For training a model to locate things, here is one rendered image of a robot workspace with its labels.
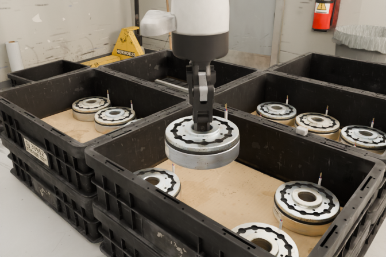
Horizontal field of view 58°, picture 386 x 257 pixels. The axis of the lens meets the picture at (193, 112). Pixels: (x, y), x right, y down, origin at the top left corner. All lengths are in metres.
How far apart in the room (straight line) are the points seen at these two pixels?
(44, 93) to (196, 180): 0.51
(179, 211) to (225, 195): 0.20
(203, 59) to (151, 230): 0.26
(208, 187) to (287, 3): 3.19
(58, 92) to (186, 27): 0.64
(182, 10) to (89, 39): 4.08
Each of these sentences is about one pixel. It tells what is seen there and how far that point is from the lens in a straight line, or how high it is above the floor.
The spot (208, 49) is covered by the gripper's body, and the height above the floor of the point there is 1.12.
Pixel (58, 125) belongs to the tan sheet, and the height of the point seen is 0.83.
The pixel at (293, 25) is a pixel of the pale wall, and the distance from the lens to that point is 3.73.
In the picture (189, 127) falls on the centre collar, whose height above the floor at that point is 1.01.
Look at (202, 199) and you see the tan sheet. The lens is 0.63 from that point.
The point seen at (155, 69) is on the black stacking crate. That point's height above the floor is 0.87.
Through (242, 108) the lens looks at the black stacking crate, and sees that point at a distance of 0.93.
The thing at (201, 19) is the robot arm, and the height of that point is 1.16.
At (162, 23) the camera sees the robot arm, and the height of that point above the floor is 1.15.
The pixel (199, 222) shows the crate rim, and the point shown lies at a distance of 0.44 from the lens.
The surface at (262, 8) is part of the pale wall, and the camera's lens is 3.81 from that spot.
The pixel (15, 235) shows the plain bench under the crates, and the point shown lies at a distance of 0.84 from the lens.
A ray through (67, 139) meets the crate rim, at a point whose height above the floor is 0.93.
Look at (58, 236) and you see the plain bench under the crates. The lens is 0.80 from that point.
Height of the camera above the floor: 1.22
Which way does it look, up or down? 24 degrees down
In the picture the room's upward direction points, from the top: straight up
